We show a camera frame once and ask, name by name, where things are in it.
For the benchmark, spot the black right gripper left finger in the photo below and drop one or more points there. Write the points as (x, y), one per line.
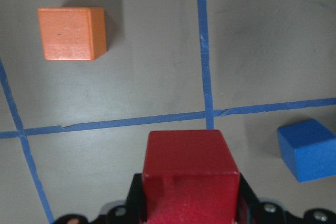
(132, 211)

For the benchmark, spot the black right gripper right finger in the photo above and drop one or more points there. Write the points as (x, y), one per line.
(250, 210)

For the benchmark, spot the red wooden block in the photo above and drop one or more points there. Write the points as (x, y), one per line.
(189, 176)

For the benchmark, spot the blue wooden block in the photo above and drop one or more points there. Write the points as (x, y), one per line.
(308, 150)

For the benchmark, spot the orange wooden block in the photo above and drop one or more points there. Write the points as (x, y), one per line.
(72, 33)

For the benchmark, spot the brown paper table cover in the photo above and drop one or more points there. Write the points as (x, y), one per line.
(73, 133)

